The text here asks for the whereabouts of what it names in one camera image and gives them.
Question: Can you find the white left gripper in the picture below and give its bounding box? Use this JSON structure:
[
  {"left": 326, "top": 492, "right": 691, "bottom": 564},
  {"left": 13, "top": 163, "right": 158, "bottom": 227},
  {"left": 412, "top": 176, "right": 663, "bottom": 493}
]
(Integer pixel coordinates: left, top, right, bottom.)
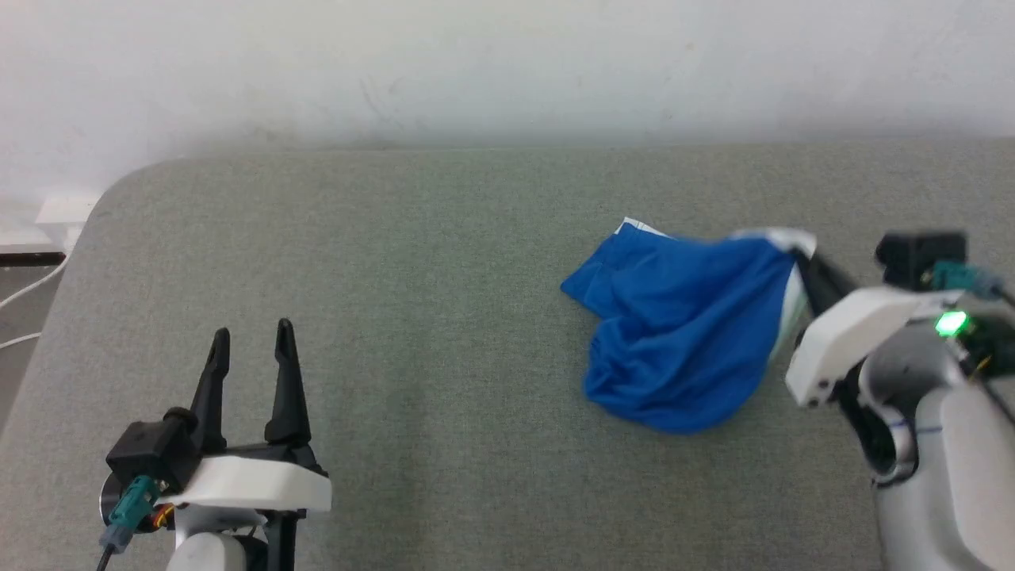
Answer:
[{"left": 157, "top": 318, "right": 333, "bottom": 571}]

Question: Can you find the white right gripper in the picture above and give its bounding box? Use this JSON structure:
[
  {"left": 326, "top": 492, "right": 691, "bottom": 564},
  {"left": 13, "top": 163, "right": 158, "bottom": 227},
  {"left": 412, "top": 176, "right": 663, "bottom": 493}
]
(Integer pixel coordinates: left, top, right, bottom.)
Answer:
[{"left": 785, "top": 247, "right": 965, "bottom": 409}]

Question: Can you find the blue garment with white trim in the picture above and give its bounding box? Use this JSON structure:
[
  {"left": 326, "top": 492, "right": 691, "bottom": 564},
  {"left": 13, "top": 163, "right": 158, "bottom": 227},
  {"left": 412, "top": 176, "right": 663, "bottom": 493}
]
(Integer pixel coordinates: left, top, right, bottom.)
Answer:
[{"left": 560, "top": 217, "right": 818, "bottom": 435}]

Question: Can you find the grey fabric sofa seat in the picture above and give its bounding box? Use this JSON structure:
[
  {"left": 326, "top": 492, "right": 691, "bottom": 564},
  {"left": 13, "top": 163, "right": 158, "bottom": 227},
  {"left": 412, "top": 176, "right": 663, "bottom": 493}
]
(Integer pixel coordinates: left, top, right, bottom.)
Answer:
[{"left": 0, "top": 140, "right": 1015, "bottom": 571}]

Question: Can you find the right arm cable, teal plug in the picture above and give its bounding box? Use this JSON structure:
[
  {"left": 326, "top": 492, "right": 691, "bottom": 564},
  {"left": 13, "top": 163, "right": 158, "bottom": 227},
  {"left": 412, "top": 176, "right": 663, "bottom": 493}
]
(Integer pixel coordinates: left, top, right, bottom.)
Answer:
[{"left": 931, "top": 260, "right": 1015, "bottom": 308}]

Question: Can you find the arm cable, teal plug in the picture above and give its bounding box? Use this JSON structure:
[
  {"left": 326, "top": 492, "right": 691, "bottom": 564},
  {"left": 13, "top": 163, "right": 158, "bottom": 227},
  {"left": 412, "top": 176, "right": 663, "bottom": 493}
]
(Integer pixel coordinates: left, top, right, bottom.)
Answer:
[
  {"left": 95, "top": 474, "right": 158, "bottom": 571},
  {"left": 931, "top": 260, "right": 1015, "bottom": 308}
]

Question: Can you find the left arm cable, teal plug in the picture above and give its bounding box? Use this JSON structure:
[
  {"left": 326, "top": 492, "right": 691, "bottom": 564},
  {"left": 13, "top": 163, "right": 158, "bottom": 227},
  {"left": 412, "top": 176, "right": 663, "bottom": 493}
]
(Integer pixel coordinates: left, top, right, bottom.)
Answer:
[{"left": 95, "top": 474, "right": 158, "bottom": 571}]

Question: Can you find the white wall socket box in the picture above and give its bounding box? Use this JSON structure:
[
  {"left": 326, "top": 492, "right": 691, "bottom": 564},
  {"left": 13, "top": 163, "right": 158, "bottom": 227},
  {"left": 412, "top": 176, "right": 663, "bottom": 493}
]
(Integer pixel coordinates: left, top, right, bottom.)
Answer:
[{"left": 35, "top": 190, "right": 102, "bottom": 226}]

